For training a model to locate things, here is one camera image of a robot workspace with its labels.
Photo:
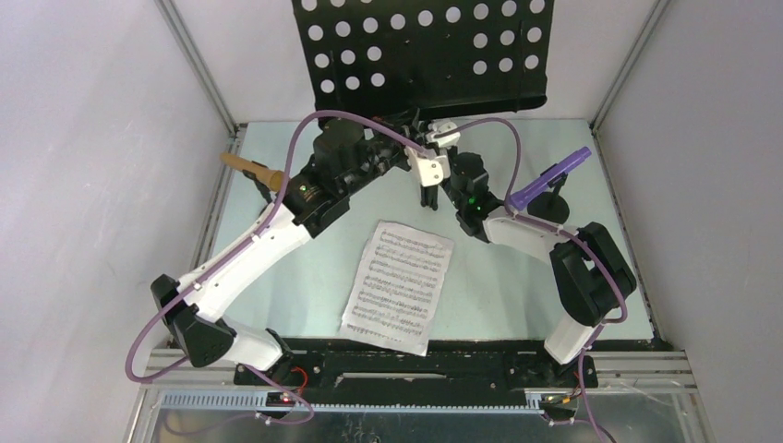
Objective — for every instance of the black music stand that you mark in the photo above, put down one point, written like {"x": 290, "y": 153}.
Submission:
{"x": 441, "y": 59}

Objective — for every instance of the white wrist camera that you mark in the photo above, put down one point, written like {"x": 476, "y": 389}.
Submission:
{"x": 443, "y": 133}
{"x": 428, "y": 171}

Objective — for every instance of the black right microphone stand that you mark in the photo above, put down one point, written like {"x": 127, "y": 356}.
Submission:
{"x": 550, "y": 205}

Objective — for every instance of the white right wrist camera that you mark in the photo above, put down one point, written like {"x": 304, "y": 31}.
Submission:
{"x": 443, "y": 133}

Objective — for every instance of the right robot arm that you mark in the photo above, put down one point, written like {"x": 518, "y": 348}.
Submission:
{"x": 591, "y": 274}

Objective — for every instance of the sheet music page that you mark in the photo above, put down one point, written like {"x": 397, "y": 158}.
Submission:
{"x": 397, "y": 288}

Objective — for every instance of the gold microphone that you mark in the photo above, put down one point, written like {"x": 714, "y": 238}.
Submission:
{"x": 259, "y": 173}

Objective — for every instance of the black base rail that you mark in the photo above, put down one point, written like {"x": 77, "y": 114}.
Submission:
{"x": 453, "y": 374}

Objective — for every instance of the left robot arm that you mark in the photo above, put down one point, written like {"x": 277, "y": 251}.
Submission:
{"x": 349, "y": 153}

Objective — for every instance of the purple microphone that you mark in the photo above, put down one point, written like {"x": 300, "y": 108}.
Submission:
{"x": 520, "y": 199}

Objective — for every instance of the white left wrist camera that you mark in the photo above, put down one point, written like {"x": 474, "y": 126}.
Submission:
{"x": 428, "y": 171}

